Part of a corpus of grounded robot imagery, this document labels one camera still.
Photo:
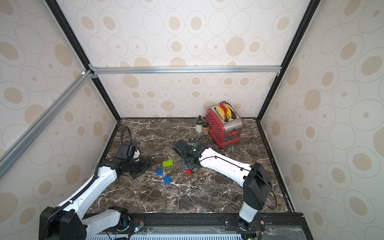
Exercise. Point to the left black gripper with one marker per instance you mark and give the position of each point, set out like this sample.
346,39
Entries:
145,165

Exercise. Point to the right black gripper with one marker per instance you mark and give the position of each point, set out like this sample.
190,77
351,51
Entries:
187,163

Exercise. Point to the lime green 2x4 lego brick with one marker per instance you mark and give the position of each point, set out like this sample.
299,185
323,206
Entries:
168,163

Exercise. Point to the blue 2x2 lego brick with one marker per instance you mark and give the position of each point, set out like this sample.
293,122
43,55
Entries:
167,180
159,172

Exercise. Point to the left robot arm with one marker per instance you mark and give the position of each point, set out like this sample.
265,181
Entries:
67,221

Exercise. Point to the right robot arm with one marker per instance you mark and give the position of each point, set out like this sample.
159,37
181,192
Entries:
254,179

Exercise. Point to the brown spice jar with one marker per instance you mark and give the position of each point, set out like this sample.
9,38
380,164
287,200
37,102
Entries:
205,128

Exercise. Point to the glass jar with black lid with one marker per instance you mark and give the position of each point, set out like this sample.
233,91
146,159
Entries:
199,124

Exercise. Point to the red polka dot toaster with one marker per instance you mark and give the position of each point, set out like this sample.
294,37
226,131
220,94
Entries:
224,133

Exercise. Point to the toy bread slice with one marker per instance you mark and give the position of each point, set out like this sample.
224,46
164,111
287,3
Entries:
221,113

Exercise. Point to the yellow toy slice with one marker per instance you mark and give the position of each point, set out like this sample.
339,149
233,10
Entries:
229,113

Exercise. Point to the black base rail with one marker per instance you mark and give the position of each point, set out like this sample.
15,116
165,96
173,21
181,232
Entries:
265,226

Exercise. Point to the horizontal aluminium rail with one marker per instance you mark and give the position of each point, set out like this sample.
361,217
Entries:
186,70

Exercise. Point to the left diagonal aluminium rail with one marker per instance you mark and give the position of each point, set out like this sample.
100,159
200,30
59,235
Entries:
20,146

